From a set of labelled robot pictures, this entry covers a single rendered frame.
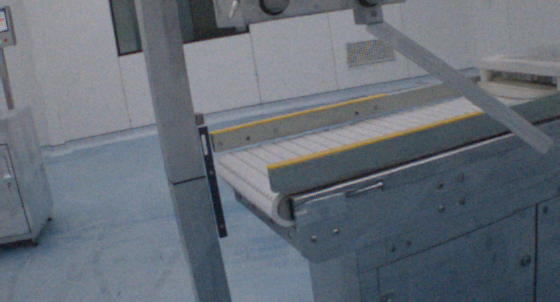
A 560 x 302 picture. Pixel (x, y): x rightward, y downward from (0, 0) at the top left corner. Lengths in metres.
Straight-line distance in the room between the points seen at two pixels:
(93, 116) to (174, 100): 5.04
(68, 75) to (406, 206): 5.33
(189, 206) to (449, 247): 0.44
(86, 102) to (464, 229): 5.27
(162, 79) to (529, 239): 0.71
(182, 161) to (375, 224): 0.35
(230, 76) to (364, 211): 5.19
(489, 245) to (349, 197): 0.34
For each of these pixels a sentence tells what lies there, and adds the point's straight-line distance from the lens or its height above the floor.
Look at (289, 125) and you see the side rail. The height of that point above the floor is 0.87.
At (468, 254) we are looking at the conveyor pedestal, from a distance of 0.98.
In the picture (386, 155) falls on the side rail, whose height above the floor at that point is 0.86.
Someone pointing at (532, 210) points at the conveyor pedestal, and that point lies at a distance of 1.06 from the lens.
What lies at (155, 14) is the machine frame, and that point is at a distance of 0.93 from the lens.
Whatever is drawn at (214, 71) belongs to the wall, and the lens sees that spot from 5.89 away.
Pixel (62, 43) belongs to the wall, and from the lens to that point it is 5.94.
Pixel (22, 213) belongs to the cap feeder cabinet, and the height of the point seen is 0.22.
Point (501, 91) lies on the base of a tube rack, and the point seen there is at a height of 0.86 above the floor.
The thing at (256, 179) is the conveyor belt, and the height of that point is 0.85.
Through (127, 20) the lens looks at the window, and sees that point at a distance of 5.86.
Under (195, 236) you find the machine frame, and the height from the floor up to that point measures 0.71.
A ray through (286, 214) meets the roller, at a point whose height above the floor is 0.82.
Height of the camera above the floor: 1.07
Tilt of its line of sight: 14 degrees down
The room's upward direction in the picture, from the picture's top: 9 degrees counter-clockwise
